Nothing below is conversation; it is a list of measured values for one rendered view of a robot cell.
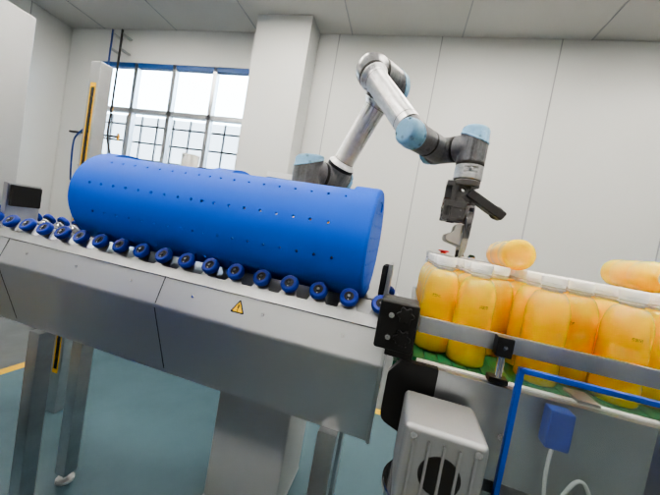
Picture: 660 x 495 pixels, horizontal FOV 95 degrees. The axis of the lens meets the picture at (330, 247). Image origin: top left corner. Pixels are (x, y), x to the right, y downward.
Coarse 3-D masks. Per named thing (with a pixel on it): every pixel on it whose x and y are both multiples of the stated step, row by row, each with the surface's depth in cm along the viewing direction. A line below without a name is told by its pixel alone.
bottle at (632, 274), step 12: (612, 264) 76; (624, 264) 72; (636, 264) 68; (648, 264) 66; (612, 276) 75; (624, 276) 70; (636, 276) 67; (648, 276) 64; (636, 288) 68; (648, 288) 65
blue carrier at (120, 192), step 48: (96, 192) 84; (144, 192) 80; (192, 192) 77; (240, 192) 75; (288, 192) 73; (336, 192) 72; (144, 240) 85; (192, 240) 78; (240, 240) 73; (288, 240) 70; (336, 240) 67; (336, 288) 73
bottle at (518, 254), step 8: (512, 240) 68; (520, 240) 66; (488, 248) 79; (496, 248) 72; (504, 248) 67; (512, 248) 67; (520, 248) 67; (528, 248) 66; (488, 256) 78; (496, 256) 71; (504, 256) 67; (512, 256) 67; (520, 256) 67; (528, 256) 66; (496, 264) 75; (504, 264) 68; (512, 264) 67; (520, 264) 66; (528, 264) 66
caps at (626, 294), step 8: (536, 272) 76; (568, 280) 62; (576, 280) 57; (576, 288) 57; (584, 288) 56; (592, 288) 56; (600, 288) 59; (608, 288) 58; (616, 288) 57; (624, 288) 70; (616, 296) 58; (624, 296) 52; (632, 296) 51; (640, 296) 51; (648, 296) 51; (656, 296) 54; (656, 304) 54
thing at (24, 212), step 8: (8, 184) 105; (16, 184) 107; (8, 192) 106; (16, 192) 107; (24, 192) 109; (32, 192) 111; (40, 192) 114; (8, 200) 106; (16, 200) 107; (24, 200) 109; (32, 200) 112; (40, 200) 114; (0, 208) 106; (8, 208) 107; (16, 208) 109; (24, 208) 111; (32, 208) 113; (24, 216) 111; (32, 216) 114
